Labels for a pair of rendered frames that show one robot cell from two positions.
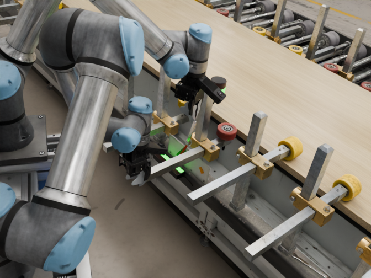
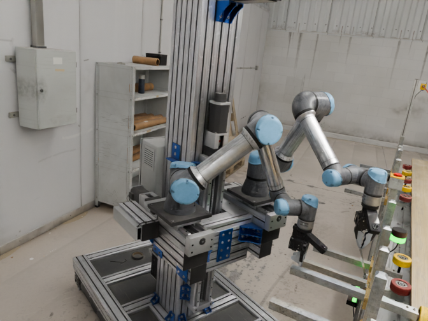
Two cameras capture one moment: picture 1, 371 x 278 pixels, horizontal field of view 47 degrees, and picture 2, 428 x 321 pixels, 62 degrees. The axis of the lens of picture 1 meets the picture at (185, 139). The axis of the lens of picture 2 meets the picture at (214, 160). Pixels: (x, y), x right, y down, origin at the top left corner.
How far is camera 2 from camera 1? 1.16 m
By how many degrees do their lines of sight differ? 65
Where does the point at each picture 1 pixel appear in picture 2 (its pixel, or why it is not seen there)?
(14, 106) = (256, 171)
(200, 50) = (369, 185)
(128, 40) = (260, 121)
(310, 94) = not seen: outside the picture
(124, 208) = not seen: outside the picture
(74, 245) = (178, 184)
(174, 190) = not seen: outside the picture
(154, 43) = (321, 157)
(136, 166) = (293, 241)
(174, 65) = (326, 174)
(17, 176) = (243, 211)
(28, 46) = (284, 149)
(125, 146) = (276, 208)
